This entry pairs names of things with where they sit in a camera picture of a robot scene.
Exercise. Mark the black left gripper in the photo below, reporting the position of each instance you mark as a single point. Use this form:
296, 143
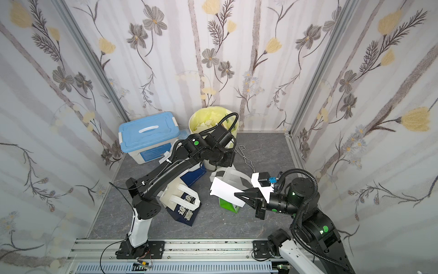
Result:
225, 158

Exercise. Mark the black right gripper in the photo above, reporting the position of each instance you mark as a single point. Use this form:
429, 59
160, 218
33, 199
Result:
261, 204

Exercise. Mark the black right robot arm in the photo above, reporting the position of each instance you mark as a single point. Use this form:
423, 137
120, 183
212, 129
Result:
313, 245

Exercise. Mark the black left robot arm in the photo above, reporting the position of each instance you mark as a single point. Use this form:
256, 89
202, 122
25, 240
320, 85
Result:
208, 145

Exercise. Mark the green and white takeout bag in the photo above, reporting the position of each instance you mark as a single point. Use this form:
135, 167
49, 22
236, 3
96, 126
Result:
227, 174

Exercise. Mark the navy takeout bag by bin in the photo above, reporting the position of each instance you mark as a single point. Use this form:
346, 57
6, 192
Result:
191, 177

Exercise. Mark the white round trash bin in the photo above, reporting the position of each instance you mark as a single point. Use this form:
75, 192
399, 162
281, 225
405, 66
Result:
229, 123

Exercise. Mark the yellow-green bin liner bag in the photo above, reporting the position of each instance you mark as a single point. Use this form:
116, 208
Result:
207, 118

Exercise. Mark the white box with blue lid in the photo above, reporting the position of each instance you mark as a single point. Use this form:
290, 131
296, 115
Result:
149, 138

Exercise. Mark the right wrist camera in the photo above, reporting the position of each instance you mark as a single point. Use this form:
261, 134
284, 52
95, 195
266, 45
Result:
264, 182

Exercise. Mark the metal wire tongs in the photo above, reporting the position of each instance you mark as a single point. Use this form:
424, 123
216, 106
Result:
247, 161

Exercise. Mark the navy bag with white handles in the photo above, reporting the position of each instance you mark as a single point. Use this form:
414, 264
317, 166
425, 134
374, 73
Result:
180, 201

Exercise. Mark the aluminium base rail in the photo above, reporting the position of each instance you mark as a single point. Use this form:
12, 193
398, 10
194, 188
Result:
190, 256

